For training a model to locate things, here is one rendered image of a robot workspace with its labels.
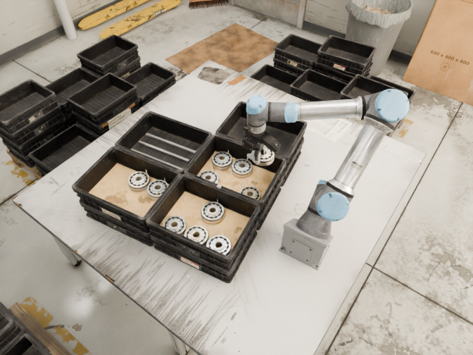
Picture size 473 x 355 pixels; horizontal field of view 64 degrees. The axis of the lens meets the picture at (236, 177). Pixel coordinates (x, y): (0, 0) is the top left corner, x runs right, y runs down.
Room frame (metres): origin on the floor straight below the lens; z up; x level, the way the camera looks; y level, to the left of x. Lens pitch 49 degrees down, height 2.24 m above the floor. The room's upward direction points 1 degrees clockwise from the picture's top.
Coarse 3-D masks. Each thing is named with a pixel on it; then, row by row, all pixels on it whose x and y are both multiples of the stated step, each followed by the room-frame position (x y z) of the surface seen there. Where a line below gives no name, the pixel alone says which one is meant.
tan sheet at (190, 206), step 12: (180, 204) 1.04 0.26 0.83; (192, 204) 1.04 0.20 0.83; (204, 204) 1.04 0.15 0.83; (168, 216) 0.97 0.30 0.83; (192, 216) 0.97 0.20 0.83; (228, 216) 0.98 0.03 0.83; (240, 216) 0.98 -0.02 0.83; (216, 228) 0.91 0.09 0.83; (228, 228) 0.91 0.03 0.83; (240, 228) 0.91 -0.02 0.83
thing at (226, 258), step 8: (184, 176) 1.13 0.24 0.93; (176, 184) 1.08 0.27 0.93; (208, 184) 1.08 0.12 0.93; (168, 192) 1.03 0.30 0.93; (224, 192) 1.04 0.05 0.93; (160, 200) 0.99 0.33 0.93; (248, 200) 0.99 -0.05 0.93; (256, 208) 0.95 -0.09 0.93; (152, 224) 0.86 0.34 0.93; (248, 224) 0.87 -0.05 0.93; (168, 232) 0.82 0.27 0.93; (176, 232) 0.82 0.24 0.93; (184, 240) 0.79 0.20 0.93; (192, 240) 0.79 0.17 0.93; (240, 240) 0.79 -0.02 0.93; (200, 248) 0.76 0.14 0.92; (208, 248) 0.76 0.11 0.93; (232, 248) 0.76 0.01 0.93; (216, 256) 0.73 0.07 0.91; (224, 256) 0.72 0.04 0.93; (232, 256) 0.72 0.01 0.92
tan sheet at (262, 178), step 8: (216, 152) 1.38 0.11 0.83; (208, 160) 1.32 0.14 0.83; (232, 160) 1.33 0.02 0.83; (208, 168) 1.27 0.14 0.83; (256, 168) 1.27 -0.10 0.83; (224, 176) 1.22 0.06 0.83; (232, 176) 1.22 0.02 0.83; (248, 176) 1.22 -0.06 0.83; (256, 176) 1.22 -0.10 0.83; (264, 176) 1.22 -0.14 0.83; (272, 176) 1.22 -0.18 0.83; (224, 184) 1.17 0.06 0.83; (232, 184) 1.17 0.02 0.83; (240, 184) 1.17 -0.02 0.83; (248, 184) 1.17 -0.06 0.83; (256, 184) 1.17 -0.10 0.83; (264, 184) 1.17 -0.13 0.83; (264, 192) 1.12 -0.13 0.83
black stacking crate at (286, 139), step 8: (240, 104) 1.66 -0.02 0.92; (240, 112) 1.66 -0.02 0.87; (232, 120) 1.57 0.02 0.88; (240, 120) 1.63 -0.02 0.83; (224, 128) 1.49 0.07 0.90; (232, 128) 1.57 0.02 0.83; (240, 128) 1.57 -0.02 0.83; (272, 128) 1.57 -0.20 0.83; (280, 128) 1.56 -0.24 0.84; (288, 128) 1.54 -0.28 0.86; (296, 128) 1.52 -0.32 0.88; (232, 136) 1.50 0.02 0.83; (240, 136) 1.51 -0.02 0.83; (272, 136) 1.51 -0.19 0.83; (280, 136) 1.51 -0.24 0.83; (288, 136) 1.51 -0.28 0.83; (296, 136) 1.51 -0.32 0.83; (288, 144) 1.44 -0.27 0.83; (280, 152) 1.39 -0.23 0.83; (296, 152) 1.39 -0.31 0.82; (288, 160) 1.29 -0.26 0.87
